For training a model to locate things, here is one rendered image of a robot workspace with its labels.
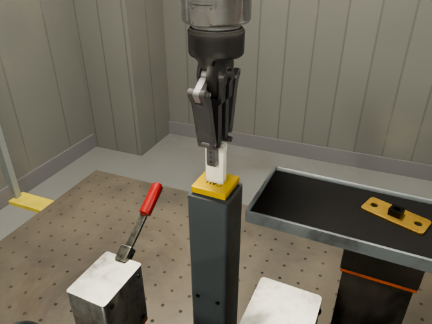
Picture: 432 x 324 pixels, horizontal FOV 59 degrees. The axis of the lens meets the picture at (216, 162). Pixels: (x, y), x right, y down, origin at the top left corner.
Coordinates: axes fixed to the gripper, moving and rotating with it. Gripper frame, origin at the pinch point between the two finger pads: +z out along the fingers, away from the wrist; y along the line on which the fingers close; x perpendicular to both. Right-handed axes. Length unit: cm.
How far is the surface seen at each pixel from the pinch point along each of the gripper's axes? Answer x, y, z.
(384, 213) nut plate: 24.9, -0.9, 2.7
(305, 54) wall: -35, -231, 37
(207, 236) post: 0.0, 3.4, 12.2
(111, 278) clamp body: -9.0, 16.8, 13.1
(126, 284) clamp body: -6.7, 16.5, 13.5
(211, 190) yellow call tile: 0.6, 2.7, 3.5
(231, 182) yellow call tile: 2.5, -0.5, 3.5
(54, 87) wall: -194, -144, 57
